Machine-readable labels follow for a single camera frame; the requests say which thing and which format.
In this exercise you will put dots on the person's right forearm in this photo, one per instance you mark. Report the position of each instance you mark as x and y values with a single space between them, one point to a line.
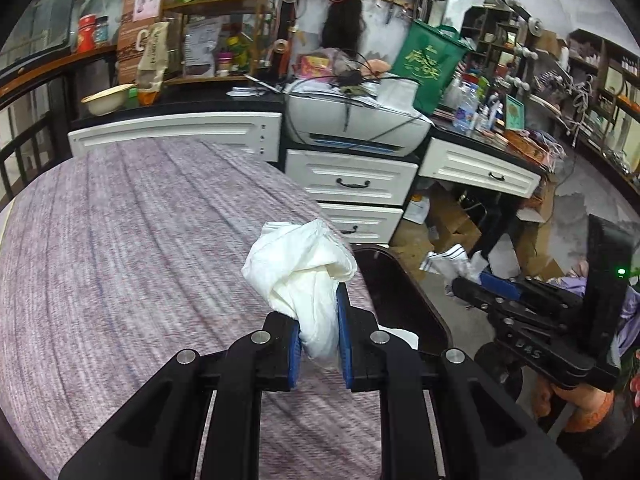
590 410

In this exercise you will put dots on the red tin can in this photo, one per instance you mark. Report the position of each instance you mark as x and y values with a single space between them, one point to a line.
86 34

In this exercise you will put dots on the clear water bottle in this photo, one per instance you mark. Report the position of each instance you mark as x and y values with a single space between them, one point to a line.
466 107

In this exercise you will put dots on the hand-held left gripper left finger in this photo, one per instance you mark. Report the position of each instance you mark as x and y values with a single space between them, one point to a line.
295 360

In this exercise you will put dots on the framed sunflower picture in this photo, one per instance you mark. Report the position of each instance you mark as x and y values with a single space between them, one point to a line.
515 112

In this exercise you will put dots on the white plastic bag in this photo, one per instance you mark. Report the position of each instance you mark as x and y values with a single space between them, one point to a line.
447 260

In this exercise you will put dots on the open brown cardboard box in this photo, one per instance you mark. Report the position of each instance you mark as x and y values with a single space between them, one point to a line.
450 220

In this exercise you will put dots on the wooden shelf rack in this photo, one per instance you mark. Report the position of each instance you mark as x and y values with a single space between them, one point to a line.
250 35

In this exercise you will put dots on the green tote bag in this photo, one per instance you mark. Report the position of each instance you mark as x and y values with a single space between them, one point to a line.
427 70

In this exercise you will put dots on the orange patterned box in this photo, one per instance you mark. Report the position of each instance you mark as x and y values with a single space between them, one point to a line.
525 147

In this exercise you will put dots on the wide white desk drawer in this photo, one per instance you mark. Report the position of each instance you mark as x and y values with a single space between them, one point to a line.
480 170

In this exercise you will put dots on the purple striped blanket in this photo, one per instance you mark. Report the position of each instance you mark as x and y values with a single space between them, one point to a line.
125 260

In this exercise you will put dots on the beige printed tote bag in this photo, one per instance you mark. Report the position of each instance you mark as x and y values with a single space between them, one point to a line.
152 65

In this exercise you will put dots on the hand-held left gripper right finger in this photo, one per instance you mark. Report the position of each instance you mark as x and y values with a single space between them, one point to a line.
344 350

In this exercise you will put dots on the cream bowl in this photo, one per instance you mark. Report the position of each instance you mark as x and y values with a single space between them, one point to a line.
107 99

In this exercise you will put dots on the white printer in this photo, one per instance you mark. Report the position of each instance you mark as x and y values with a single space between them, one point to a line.
360 120

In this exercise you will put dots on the black metal railing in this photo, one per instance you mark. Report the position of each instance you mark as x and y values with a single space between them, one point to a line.
30 110

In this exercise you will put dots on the dark wall shelf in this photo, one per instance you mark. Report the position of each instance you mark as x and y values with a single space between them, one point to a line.
610 90

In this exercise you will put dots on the white tissue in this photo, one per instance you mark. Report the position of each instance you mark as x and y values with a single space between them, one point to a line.
300 275

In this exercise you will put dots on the brown trash bin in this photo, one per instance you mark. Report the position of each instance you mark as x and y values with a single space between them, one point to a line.
400 290

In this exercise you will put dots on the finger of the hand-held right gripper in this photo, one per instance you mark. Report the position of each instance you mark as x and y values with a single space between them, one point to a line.
487 297
500 285

